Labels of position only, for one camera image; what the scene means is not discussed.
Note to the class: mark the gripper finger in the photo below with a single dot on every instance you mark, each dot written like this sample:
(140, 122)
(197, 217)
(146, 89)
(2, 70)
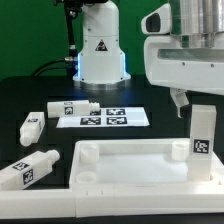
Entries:
(181, 101)

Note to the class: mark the white paper marker sheet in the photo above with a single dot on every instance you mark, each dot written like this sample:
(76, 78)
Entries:
(108, 117)

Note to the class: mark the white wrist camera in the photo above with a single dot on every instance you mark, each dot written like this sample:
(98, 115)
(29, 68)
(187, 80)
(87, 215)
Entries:
(157, 22)

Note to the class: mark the white L-shaped fence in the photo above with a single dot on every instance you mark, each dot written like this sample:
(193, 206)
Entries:
(112, 201)

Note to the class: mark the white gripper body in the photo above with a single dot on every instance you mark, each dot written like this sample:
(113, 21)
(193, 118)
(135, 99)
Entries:
(169, 65)

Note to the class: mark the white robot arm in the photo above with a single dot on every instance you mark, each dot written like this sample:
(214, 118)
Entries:
(184, 48)

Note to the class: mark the white desk top tray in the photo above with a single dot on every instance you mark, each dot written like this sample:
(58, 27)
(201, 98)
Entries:
(144, 161)

